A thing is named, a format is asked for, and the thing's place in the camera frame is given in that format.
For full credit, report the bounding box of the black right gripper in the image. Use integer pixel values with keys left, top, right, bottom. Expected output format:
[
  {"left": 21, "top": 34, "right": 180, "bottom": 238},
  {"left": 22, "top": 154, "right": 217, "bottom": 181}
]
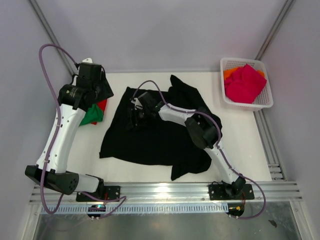
[{"left": 125, "top": 108, "right": 151, "bottom": 133}]

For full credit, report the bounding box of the black t shirt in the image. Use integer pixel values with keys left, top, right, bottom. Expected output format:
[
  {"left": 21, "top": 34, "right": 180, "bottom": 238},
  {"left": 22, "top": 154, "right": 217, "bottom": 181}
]
[{"left": 99, "top": 87, "right": 212, "bottom": 181}]

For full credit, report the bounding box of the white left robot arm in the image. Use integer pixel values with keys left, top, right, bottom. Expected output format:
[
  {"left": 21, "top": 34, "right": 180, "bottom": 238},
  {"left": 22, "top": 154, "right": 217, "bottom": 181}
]
[{"left": 25, "top": 58, "right": 114, "bottom": 201}]

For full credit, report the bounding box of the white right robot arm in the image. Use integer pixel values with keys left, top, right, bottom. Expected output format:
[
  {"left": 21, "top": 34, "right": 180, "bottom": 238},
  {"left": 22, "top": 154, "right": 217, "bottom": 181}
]
[{"left": 128, "top": 91, "right": 246, "bottom": 199}]

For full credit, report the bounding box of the red t shirt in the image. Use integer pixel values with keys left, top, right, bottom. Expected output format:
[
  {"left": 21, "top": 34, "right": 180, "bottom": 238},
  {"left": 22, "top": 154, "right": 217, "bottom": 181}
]
[{"left": 91, "top": 99, "right": 108, "bottom": 125}]

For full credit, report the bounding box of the green t shirt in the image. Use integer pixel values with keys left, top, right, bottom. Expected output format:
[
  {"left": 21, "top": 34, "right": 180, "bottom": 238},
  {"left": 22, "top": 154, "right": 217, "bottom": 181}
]
[{"left": 80, "top": 103, "right": 104, "bottom": 126}]

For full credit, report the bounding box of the orange t shirt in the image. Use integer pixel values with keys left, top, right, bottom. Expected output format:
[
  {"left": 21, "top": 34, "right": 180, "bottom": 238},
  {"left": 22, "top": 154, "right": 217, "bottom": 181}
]
[{"left": 223, "top": 67, "right": 265, "bottom": 80}]

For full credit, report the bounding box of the pink t shirt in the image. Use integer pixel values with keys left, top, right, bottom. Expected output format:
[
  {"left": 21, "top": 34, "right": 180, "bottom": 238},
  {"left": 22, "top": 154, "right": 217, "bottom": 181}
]
[{"left": 223, "top": 64, "right": 267, "bottom": 104}]

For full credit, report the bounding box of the white plastic basket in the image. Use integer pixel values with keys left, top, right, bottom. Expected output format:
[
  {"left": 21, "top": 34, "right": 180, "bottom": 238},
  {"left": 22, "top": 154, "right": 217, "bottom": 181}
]
[{"left": 220, "top": 57, "right": 274, "bottom": 111}]

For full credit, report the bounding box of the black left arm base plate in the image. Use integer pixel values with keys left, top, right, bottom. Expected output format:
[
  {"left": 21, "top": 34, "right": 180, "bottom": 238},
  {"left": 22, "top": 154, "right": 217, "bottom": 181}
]
[{"left": 76, "top": 185, "right": 121, "bottom": 203}]

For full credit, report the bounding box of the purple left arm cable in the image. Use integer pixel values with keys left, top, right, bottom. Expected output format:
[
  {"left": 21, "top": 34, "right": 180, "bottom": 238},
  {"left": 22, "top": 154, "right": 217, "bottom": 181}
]
[{"left": 38, "top": 43, "right": 127, "bottom": 221}]

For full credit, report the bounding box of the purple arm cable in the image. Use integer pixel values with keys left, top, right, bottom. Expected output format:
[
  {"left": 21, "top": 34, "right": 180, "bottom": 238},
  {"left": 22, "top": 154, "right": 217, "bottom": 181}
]
[
  {"left": 38, "top": 43, "right": 127, "bottom": 221},
  {"left": 131, "top": 79, "right": 267, "bottom": 220}
]

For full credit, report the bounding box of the left rear frame post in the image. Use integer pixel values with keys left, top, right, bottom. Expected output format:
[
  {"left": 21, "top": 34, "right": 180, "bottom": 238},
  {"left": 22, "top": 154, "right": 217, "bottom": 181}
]
[{"left": 27, "top": 0, "right": 75, "bottom": 75}]

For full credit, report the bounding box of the frame post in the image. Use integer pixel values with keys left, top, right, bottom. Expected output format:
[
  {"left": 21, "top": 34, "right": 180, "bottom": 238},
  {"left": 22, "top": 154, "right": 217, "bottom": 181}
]
[
  {"left": 27, "top": 0, "right": 75, "bottom": 75},
  {"left": 255, "top": 0, "right": 296, "bottom": 61}
]

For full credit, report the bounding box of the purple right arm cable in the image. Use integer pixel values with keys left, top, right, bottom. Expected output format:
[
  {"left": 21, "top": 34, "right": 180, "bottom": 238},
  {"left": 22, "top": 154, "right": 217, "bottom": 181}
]
[{"left": 131, "top": 79, "right": 267, "bottom": 220}]

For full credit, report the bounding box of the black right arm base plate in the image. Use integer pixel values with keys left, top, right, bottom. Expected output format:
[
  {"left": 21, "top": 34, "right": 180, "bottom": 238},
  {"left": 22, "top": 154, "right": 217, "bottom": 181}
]
[{"left": 208, "top": 182, "right": 255, "bottom": 201}]

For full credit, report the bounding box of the grey slotted cable duct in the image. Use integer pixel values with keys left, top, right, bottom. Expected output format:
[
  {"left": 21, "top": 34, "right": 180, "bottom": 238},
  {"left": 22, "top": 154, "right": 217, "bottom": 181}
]
[{"left": 56, "top": 202, "right": 229, "bottom": 215}]

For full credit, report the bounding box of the aluminium front rail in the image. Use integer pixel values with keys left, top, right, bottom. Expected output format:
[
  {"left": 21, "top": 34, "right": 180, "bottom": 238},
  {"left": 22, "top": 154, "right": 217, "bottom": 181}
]
[{"left": 29, "top": 181, "right": 304, "bottom": 205}]

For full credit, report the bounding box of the right rear frame post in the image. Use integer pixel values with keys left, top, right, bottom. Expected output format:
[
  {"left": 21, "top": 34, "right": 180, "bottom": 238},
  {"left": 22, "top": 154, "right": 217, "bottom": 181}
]
[{"left": 255, "top": 0, "right": 296, "bottom": 61}]

